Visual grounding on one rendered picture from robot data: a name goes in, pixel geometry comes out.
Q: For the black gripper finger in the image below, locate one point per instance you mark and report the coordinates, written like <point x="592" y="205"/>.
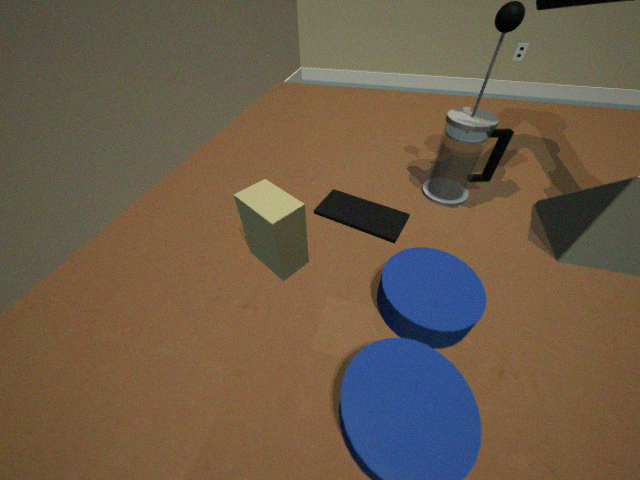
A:
<point x="550" y="4"/>

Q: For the glass french press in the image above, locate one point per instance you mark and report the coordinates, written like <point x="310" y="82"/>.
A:
<point x="466" y="134"/>

